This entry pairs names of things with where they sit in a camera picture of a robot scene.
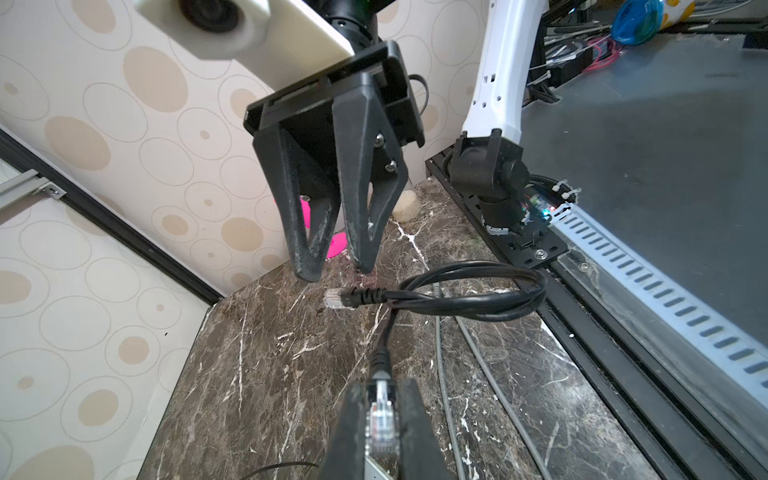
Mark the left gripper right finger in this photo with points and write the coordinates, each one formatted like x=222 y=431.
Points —
x=420 y=456

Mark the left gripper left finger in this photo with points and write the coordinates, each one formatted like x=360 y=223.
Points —
x=345 y=454

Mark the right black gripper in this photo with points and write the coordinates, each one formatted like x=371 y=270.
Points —
x=374 y=113

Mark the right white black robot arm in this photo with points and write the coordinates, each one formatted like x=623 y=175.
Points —
x=330 y=145

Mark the black front rail base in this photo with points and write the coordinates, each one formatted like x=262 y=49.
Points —
x=687 y=385

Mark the left diagonal aluminium frame bar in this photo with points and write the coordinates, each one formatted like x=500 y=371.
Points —
x=25 y=185

